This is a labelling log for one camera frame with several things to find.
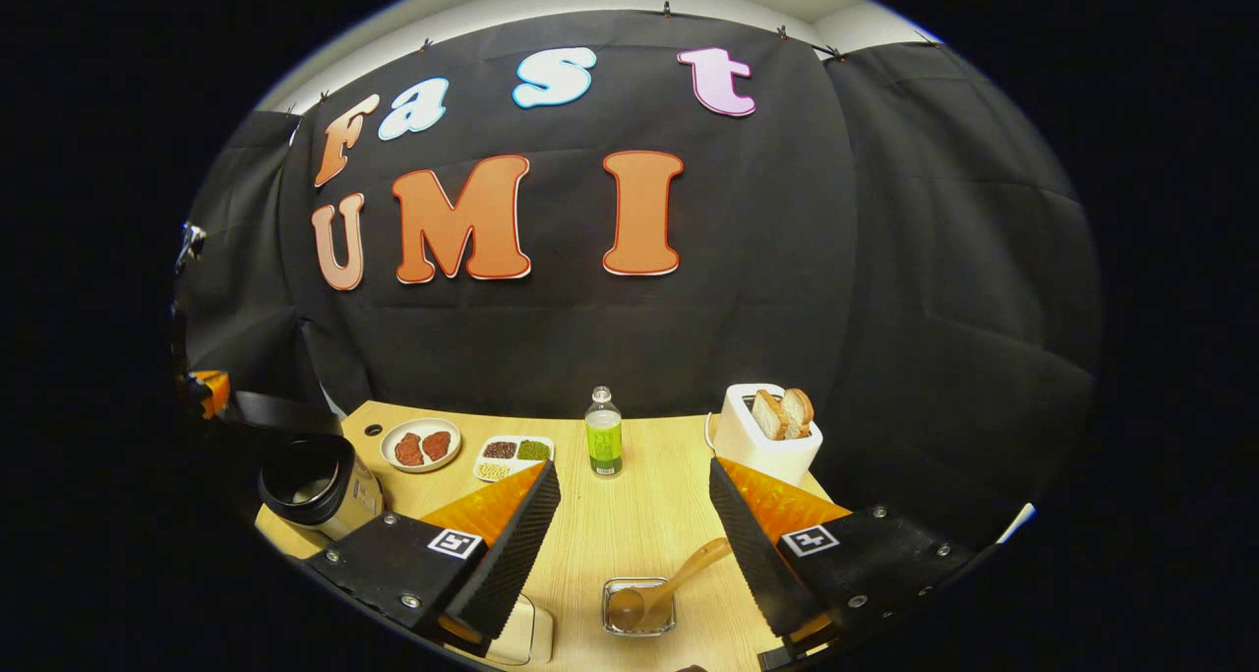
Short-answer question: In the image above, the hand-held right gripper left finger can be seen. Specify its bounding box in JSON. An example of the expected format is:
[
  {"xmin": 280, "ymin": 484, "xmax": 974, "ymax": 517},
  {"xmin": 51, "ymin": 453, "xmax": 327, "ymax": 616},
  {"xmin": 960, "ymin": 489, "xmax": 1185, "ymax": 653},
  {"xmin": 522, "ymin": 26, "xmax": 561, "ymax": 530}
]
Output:
[{"xmin": 305, "ymin": 460, "xmax": 563, "ymax": 654}]

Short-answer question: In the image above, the clear glass dish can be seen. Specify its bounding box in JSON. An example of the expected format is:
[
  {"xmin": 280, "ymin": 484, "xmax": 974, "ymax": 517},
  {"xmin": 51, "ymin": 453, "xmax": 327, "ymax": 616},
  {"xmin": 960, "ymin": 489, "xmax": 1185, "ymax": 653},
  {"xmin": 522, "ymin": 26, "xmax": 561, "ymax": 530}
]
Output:
[{"xmin": 487, "ymin": 593, "xmax": 555, "ymax": 666}]

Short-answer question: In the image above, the black backdrop cloth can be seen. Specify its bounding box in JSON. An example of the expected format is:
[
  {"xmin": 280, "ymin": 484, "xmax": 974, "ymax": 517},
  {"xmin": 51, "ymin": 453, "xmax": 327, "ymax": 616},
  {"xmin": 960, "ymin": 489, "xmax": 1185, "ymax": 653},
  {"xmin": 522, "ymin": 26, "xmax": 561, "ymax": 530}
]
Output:
[{"xmin": 177, "ymin": 8, "xmax": 1101, "ymax": 545}]

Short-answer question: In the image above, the white divided bean dish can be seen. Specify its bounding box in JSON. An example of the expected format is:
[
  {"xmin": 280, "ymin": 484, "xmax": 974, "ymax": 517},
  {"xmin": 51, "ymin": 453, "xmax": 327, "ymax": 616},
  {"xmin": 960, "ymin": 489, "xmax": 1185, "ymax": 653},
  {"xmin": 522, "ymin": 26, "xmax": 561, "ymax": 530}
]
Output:
[{"xmin": 474, "ymin": 435, "xmax": 555, "ymax": 483}]

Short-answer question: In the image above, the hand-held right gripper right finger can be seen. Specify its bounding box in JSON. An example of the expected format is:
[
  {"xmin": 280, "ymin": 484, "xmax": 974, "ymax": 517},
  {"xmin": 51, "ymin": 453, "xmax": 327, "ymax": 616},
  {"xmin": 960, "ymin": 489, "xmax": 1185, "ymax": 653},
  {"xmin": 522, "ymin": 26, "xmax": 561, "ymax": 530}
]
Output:
[{"xmin": 708, "ymin": 457, "xmax": 976, "ymax": 645}]

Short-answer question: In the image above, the green label plastic bottle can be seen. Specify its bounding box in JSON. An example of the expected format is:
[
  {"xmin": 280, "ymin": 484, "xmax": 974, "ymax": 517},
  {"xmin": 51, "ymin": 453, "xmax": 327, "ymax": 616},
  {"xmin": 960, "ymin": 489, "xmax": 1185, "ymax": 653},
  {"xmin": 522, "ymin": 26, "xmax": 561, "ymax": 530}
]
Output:
[{"xmin": 584, "ymin": 386, "xmax": 624, "ymax": 478}]

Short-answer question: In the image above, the white toaster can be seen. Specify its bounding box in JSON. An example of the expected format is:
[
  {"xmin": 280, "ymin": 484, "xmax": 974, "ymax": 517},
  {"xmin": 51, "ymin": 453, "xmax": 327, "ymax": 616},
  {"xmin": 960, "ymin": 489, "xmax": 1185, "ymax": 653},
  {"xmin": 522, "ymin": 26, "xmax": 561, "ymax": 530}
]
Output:
[{"xmin": 710, "ymin": 383, "xmax": 824, "ymax": 486}]

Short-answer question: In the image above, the round white plate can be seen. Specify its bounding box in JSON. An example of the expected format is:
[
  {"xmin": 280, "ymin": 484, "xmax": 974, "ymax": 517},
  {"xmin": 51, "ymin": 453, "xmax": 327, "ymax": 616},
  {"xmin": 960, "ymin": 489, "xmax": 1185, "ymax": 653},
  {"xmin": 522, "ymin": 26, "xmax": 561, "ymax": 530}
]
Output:
[{"xmin": 380, "ymin": 417, "xmax": 462, "ymax": 473}]

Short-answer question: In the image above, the wooden spoon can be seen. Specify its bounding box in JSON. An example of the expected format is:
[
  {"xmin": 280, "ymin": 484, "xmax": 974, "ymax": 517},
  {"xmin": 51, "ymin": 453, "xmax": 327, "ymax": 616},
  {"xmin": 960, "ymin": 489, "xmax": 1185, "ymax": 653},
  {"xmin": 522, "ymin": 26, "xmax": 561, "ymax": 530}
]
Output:
[{"xmin": 608, "ymin": 537, "xmax": 734, "ymax": 632}]

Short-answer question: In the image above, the black and silver rice cooker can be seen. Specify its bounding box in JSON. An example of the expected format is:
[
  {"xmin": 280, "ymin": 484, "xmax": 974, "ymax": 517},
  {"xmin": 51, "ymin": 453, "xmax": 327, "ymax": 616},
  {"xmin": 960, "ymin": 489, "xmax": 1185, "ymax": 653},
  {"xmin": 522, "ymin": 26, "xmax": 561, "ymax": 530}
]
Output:
[{"xmin": 231, "ymin": 390, "xmax": 387, "ymax": 542}]

